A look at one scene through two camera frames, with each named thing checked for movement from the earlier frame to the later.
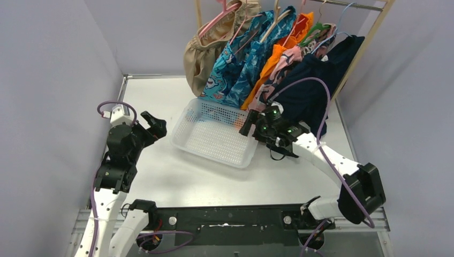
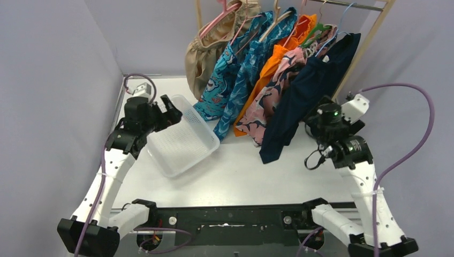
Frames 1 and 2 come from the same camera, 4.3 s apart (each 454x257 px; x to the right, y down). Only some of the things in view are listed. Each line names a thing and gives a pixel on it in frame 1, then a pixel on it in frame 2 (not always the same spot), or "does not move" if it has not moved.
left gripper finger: x=158 y=127 -> x=173 y=115
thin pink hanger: x=242 y=24 does not move
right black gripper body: x=264 y=133 -> x=321 y=137
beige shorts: x=202 y=50 does not move
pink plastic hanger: x=225 y=10 does not move
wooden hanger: x=277 y=8 does not move
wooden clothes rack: x=386 y=5 does not move
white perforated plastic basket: x=214 y=130 -> x=174 y=148
